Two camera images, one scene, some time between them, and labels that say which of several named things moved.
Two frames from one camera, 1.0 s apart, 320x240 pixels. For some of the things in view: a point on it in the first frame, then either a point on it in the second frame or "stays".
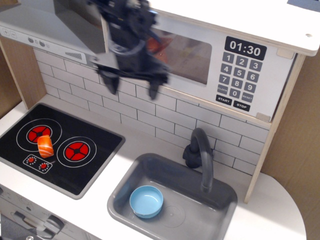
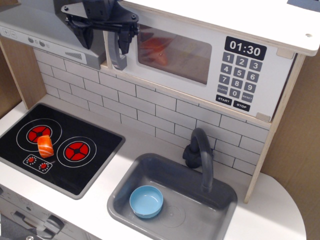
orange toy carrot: [158, 48] stays
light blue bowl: [146, 201] stays
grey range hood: [72, 29] stays
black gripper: [130, 57] → [109, 15]
